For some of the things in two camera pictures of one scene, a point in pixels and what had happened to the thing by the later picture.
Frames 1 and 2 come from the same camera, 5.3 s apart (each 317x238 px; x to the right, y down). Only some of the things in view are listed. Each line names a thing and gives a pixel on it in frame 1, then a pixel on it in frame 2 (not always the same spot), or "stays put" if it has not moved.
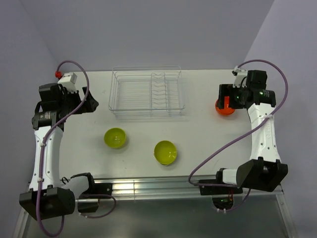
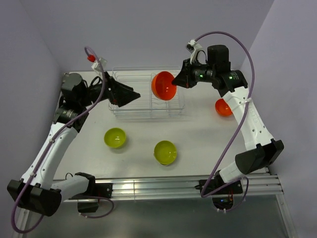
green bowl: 165,152 stays put
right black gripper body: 236,95 -> 196,73
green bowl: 115,138 stays put
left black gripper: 90,106 -> 118,93
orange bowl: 226,110 -> 162,86
